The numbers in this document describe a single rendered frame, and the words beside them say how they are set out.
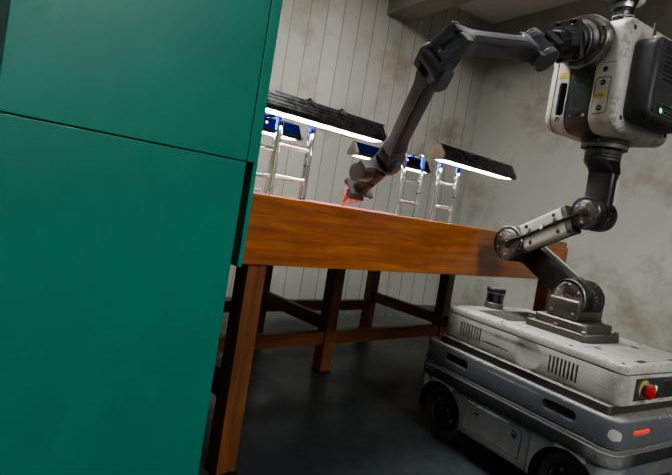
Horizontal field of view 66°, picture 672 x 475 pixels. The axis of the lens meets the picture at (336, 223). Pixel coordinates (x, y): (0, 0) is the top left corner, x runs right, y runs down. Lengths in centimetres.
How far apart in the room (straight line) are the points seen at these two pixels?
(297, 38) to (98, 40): 289
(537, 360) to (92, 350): 123
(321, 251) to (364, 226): 18
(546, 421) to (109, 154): 134
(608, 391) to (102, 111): 141
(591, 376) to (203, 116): 122
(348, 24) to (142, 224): 323
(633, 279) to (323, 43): 269
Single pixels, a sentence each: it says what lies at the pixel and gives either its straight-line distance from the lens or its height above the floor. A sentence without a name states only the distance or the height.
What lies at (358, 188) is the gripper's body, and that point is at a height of 83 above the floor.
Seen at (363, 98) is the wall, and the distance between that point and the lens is 420.
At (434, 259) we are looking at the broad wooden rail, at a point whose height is 63.
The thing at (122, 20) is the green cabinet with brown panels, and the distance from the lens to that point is 119.
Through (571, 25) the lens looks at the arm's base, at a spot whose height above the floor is 140.
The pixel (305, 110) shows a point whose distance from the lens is 181.
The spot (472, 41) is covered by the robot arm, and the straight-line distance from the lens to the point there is 137.
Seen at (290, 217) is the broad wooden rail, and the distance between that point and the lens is 142.
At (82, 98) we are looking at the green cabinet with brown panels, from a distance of 115.
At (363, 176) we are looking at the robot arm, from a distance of 161.
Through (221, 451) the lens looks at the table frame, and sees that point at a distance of 154.
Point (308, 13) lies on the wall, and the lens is 405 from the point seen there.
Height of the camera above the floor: 77
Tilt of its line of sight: 2 degrees down
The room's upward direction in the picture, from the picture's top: 9 degrees clockwise
